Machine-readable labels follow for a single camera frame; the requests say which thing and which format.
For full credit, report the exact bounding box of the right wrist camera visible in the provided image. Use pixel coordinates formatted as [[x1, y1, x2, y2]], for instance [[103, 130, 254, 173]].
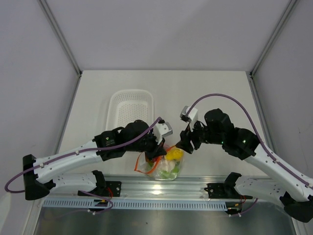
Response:
[[180, 106, 198, 130]]

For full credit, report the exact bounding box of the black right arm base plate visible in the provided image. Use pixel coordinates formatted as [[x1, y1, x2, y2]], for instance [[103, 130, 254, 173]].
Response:
[[204, 172, 253, 199]]

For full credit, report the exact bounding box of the yellow pepper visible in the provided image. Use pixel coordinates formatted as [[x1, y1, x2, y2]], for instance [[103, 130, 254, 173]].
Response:
[[165, 148, 184, 161]]

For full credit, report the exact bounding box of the aluminium frame post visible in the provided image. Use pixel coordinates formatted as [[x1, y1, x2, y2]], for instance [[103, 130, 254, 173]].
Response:
[[37, 0, 82, 76], [249, 0, 300, 79]]

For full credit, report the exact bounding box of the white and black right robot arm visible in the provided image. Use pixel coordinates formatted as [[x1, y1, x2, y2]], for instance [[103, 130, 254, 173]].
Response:
[[176, 106, 313, 223]]

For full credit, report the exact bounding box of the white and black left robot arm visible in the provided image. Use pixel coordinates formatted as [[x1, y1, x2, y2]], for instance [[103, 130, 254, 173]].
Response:
[[22, 120, 173, 201]]

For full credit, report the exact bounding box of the white slotted cable duct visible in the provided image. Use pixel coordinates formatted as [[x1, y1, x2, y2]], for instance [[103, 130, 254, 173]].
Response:
[[43, 198, 227, 211]]

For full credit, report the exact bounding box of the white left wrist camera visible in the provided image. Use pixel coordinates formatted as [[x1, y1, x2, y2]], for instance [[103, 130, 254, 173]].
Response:
[[153, 122, 173, 144]]

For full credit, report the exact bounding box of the right aluminium frame post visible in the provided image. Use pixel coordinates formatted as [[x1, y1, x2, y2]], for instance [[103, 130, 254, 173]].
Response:
[[249, 0, 300, 79]]

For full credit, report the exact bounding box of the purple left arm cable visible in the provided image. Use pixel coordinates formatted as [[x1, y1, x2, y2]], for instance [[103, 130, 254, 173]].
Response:
[[4, 117, 165, 216]]

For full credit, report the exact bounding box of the left aluminium frame post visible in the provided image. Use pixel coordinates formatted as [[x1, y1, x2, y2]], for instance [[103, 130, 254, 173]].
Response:
[[37, 0, 82, 76]]

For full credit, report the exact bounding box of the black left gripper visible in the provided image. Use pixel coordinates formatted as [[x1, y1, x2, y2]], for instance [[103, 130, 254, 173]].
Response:
[[126, 129, 167, 162]]

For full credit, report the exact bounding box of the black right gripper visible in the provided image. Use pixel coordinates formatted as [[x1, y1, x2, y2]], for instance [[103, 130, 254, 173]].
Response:
[[176, 117, 224, 154]]

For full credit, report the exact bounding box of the white perforated plastic basket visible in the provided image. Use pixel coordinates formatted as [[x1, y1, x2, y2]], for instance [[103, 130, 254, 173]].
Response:
[[106, 89, 155, 130]]

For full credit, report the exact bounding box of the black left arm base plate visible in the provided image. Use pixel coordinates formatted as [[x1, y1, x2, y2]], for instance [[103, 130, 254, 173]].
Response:
[[77, 170, 122, 197]]

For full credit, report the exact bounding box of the clear zip bag orange zipper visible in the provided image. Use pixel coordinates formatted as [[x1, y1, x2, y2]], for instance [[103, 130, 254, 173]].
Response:
[[134, 146, 184, 181]]

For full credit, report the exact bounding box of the white cauliflower with green leaves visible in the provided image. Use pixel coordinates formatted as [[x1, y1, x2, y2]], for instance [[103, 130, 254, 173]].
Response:
[[158, 160, 177, 172]]

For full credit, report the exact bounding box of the green apple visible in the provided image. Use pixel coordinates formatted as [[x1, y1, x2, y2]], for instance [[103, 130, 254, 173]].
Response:
[[157, 170, 179, 181]]

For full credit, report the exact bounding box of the aluminium mounting rail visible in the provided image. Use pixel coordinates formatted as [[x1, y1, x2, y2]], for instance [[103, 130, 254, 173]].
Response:
[[32, 174, 299, 201]]

